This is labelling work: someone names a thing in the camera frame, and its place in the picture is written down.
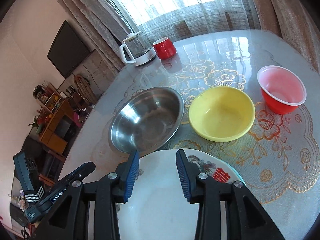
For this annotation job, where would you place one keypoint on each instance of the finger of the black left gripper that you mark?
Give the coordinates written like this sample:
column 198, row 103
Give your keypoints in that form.
column 78, row 174

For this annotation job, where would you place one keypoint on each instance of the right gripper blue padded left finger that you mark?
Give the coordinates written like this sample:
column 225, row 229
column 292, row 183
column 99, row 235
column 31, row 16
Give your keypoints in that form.
column 69, row 216

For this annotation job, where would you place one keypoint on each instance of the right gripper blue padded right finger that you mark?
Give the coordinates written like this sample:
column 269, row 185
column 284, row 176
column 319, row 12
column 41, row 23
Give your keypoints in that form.
column 245, row 217

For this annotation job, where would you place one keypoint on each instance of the white plate red characters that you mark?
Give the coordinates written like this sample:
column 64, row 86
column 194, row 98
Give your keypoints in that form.
column 157, row 208

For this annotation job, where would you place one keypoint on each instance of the stainless steel bowl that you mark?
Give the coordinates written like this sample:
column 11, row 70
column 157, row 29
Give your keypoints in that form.
column 146, row 122

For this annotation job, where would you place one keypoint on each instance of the large turquoise plastic plate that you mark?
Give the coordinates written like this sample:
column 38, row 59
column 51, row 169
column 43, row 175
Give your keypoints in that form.
column 239, row 176

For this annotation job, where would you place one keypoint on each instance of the wooden shelf cabinet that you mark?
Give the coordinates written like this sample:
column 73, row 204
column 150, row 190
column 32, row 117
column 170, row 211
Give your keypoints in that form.
column 54, row 108

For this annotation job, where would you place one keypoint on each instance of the yellow plastic bowl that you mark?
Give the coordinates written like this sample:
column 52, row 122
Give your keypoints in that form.
column 222, row 114

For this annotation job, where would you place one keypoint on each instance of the red plastic bowl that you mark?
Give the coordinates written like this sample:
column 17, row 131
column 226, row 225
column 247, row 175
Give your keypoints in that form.
column 282, row 90

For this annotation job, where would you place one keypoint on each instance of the white glass electric kettle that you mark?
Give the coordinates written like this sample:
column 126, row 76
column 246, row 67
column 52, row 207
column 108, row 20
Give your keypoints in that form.
column 136, row 49

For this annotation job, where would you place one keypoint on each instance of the red mug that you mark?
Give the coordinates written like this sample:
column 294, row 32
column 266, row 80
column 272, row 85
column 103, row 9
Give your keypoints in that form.
column 164, row 48

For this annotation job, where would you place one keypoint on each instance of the left beige curtain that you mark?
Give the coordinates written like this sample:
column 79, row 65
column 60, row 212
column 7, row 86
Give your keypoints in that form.
column 102, row 25

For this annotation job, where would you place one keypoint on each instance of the beige curtain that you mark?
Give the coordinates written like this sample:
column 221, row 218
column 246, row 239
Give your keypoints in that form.
column 290, row 20
column 102, row 25

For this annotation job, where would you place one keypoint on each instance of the sheer white window curtain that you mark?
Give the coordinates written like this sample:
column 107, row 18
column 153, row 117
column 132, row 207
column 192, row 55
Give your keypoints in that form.
column 180, row 19

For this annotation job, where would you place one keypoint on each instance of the right beige curtain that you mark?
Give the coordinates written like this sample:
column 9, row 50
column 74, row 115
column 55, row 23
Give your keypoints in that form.
column 290, row 20

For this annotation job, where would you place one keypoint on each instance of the black wall television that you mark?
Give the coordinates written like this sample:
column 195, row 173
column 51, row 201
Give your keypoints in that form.
column 67, row 50

